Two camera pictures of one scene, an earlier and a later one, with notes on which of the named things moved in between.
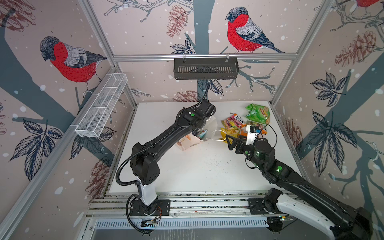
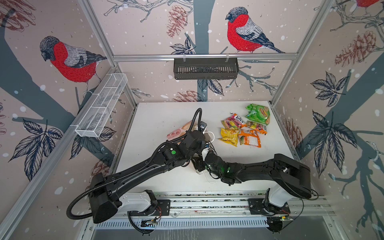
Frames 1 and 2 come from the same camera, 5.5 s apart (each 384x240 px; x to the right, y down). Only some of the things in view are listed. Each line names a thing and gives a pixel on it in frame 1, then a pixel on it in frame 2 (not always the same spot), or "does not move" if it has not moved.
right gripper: x=242 y=144 → x=200 y=166
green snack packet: x=258 y=113 does not move
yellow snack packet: x=231 y=132 does not move
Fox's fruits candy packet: x=235 y=121 does not move
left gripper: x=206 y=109 → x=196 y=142
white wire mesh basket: x=93 y=121 does not move
